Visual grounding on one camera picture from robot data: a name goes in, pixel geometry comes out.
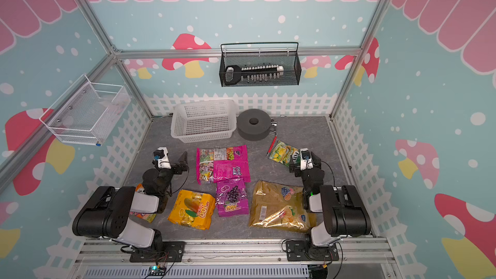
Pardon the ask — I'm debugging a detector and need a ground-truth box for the aluminium front rail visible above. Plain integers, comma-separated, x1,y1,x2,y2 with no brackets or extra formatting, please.
75,237,396,267

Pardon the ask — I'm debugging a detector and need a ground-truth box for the white plastic perforated basket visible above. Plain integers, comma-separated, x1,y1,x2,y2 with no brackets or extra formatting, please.
170,99,239,143

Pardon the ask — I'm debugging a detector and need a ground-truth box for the red pen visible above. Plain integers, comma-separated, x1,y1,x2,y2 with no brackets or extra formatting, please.
266,135,277,156

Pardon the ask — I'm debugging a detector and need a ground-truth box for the large gold candy bag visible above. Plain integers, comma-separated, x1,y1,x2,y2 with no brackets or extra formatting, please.
249,181,317,233

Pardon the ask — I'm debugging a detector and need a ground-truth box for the orange Fox's candy bag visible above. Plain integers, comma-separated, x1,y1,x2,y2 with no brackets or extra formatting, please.
130,184,160,223

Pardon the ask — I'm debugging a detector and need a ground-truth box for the small green circuit board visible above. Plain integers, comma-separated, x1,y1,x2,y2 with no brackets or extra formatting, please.
148,266,167,276

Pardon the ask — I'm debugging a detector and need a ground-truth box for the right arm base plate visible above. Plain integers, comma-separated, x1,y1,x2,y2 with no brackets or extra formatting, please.
282,240,339,262

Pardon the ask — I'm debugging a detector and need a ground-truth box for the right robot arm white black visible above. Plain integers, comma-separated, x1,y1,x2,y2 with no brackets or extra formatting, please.
289,161,371,249

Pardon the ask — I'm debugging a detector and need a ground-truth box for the large pink mixed candy bag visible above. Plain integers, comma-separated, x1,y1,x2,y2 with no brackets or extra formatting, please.
196,145,251,185

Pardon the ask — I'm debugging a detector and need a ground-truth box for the green Fox's candy bag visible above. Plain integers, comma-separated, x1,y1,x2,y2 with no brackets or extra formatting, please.
268,140,300,167

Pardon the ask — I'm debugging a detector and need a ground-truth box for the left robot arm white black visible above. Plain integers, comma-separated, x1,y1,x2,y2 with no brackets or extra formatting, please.
72,147,189,253

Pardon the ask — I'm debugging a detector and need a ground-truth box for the white wire wall basket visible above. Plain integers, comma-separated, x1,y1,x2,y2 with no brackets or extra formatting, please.
39,75,131,147

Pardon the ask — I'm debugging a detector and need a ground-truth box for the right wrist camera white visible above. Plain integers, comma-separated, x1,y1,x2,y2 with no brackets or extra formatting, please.
300,148,313,171

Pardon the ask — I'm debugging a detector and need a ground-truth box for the black white brush tool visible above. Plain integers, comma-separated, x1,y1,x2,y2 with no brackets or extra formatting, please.
224,65,284,85

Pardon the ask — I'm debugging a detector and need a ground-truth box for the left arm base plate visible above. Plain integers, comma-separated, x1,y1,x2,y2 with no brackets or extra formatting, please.
129,242,186,263

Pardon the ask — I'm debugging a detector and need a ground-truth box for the yellow mango candy bag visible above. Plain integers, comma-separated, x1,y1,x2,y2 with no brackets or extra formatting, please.
168,190,216,231

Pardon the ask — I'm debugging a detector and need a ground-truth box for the black wire wall basket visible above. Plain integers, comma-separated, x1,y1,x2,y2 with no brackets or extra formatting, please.
219,42,302,87

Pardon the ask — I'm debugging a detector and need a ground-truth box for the purple grape candy bag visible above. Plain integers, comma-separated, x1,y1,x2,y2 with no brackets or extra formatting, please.
216,178,249,217

